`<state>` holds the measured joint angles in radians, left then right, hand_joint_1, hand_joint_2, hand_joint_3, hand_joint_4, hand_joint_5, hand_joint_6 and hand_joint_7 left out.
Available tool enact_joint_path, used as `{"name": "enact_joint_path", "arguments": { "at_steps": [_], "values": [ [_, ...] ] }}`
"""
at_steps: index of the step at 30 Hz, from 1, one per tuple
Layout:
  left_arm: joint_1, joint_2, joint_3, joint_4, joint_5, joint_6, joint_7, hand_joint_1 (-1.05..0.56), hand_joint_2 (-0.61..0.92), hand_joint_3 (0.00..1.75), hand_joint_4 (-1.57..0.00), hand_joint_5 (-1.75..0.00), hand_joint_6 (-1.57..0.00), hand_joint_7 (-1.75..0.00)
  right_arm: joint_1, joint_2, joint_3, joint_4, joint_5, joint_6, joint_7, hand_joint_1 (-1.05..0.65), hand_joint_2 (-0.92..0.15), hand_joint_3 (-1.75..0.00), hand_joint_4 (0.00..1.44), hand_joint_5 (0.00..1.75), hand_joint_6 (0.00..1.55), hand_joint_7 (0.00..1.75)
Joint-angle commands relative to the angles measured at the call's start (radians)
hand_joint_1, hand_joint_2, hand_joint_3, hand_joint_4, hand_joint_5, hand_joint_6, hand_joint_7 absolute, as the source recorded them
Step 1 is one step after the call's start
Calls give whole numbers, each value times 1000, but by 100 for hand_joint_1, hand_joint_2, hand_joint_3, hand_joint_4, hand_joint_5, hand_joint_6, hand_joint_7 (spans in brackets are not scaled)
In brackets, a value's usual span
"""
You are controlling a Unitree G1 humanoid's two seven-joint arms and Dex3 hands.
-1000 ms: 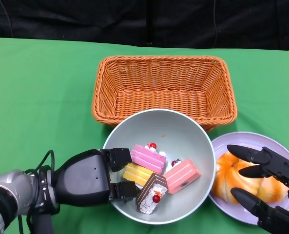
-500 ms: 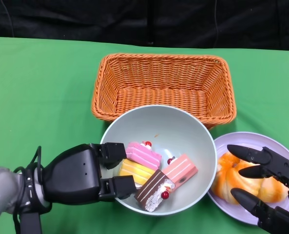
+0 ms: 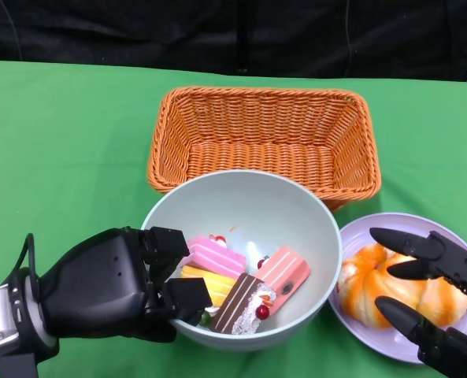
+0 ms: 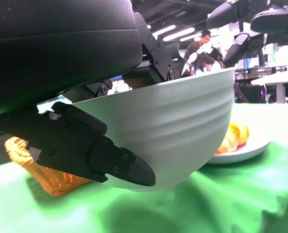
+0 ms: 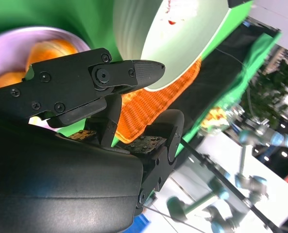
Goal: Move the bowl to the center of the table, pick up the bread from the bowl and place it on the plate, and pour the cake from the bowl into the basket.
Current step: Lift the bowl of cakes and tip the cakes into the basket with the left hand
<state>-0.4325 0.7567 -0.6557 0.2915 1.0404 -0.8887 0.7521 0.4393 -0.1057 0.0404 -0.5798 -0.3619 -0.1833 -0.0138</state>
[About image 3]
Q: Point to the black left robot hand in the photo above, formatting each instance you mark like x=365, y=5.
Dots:
x=99, y=283

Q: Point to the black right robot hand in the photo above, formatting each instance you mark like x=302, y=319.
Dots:
x=453, y=260

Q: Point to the orange striped bread bun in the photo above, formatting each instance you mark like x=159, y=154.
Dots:
x=442, y=299
x=367, y=283

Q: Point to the pink striped cake slice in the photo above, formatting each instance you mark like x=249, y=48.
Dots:
x=213, y=256

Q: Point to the yellow striped cake slice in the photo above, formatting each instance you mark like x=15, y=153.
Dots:
x=217, y=285

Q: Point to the chocolate cake slice with cherry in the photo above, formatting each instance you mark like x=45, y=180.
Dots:
x=233, y=303

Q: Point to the salmon pink cake block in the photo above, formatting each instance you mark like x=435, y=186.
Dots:
x=284, y=271

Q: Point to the grey-green bowl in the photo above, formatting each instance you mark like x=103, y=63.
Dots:
x=256, y=204

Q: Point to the pale lavender plate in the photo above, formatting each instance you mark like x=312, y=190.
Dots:
x=359, y=236

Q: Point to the orange wicker basket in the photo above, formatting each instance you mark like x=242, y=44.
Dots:
x=264, y=126

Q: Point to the green tablecloth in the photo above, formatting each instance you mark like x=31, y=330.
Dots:
x=60, y=138

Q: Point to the black backdrop curtain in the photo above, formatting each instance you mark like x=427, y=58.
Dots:
x=138, y=31

